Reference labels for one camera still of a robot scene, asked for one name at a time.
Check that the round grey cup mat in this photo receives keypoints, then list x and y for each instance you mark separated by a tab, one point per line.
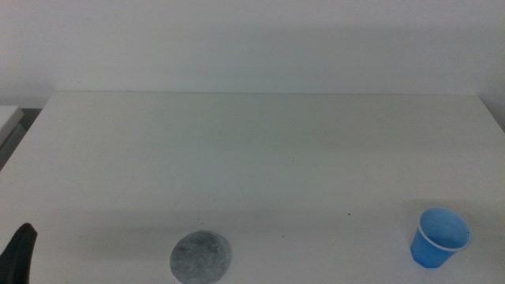
200	257

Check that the blue plastic cup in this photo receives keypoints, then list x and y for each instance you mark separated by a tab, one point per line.
430	252

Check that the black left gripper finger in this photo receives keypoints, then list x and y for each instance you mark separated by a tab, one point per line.
16	256

